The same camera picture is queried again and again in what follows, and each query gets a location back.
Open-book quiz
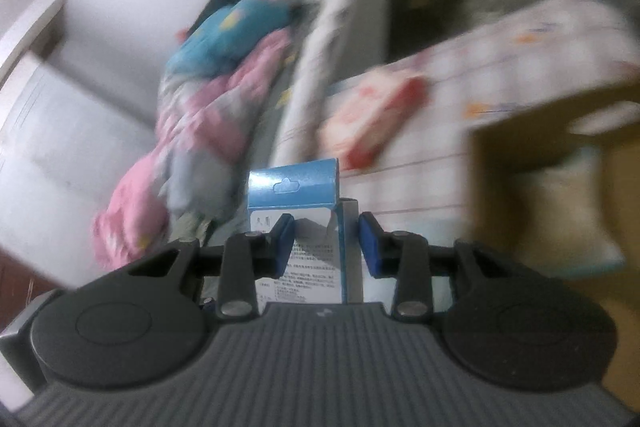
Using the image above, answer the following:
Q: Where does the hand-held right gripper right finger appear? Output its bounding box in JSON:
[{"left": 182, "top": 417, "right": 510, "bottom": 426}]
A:
[{"left": 357, "top": 212, "right": 506, "bottom": 323}]

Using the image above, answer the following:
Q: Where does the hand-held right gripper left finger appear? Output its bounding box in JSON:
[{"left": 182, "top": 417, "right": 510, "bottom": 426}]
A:
[{"left": 127, "top": 213, "right": 296, "bottom": 320}]

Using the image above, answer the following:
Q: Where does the small blue white box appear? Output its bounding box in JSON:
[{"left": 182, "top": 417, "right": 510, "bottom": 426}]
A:
[{"left": 247, "top": 158, "right": 363, "bottom": 305}]

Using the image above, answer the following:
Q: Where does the brown cardboard box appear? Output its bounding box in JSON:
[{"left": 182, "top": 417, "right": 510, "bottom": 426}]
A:
[{"left": 462, "top": 79, "right": 640, "bottom": 400}]

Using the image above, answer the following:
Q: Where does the red white packet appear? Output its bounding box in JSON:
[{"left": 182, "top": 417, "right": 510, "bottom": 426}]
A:
[{"left": 317, "top": 67, "right": 428, "bottom": 170}]

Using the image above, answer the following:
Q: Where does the pile of pink blue bedding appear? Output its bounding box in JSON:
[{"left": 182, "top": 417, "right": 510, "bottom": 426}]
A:
[{"left": 90, "top": 0, "right": 296, "bottom": 268}]

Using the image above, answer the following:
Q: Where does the teal blanket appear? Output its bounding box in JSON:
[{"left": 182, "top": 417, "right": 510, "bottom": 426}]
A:
[{"left": 165, "top": 0, "right": 293, "bottom": 78}]

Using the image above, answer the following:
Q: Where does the patterned bed sheet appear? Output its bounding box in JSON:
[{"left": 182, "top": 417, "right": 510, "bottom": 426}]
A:
[{"left": 275, "top": 0, "right": 640, "bottom": 228}]

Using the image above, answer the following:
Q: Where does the white cabinet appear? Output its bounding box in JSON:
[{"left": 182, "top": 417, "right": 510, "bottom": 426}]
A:
[{"left": 0, "top": 52, "right": 161, "bottom": 283}]

